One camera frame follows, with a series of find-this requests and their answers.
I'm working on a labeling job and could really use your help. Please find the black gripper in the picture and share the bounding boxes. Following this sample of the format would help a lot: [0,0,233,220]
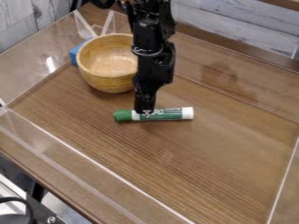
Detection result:
[134,42,175,114]

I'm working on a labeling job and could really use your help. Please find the green Expo marker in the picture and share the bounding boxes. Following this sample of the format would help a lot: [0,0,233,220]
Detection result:
[114,107,195,122]

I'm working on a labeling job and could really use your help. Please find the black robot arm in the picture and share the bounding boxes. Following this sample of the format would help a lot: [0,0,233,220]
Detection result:
[90,0,177,114]

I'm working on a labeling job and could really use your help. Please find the brown wooden bowl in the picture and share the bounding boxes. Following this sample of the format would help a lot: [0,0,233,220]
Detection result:
[77,33,137,94]

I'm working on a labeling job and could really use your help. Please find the blue block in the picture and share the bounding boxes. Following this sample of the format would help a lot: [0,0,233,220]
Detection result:
[70,38,91,67]

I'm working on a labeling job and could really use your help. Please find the clear acrylic stand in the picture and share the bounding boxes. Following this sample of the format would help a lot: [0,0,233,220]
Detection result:
[74,10,117,39]

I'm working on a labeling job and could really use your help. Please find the black metal bracket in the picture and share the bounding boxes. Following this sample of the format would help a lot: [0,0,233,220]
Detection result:
[26,200,67,224]

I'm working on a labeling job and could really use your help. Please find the black cable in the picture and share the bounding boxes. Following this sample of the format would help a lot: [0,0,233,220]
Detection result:
[0,196,43,224]

